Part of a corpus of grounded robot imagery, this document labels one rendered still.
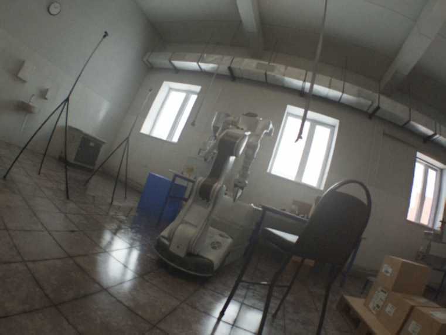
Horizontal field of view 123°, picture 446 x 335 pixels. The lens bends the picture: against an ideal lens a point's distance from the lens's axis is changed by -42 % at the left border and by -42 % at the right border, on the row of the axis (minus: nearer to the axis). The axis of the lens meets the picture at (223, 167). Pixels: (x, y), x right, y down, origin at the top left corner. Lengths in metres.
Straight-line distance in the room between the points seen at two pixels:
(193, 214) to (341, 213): 1.05
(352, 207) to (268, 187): 3.31
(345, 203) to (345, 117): 4.05
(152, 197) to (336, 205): 2.70
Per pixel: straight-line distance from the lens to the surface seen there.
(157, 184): 3.16
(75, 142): 4.79
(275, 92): 4.92
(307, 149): 4.82
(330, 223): 0.93
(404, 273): 1.92
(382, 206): 4.80
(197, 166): 2.77
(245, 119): 1.99
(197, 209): 1.59
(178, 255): 1.55
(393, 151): 5.17
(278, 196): 4.17
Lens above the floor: 0.73
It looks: 6 degrees up
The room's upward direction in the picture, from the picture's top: 20 degrees clockwise
